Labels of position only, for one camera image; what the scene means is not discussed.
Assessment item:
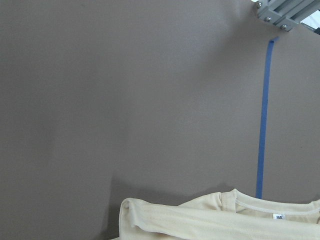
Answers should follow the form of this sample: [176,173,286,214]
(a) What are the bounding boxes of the beige long-sleeve printed shirt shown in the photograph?
[119,189,320,240]

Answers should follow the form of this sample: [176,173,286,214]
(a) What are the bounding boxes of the grey aluminium frame post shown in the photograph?
[253,0,320,34]

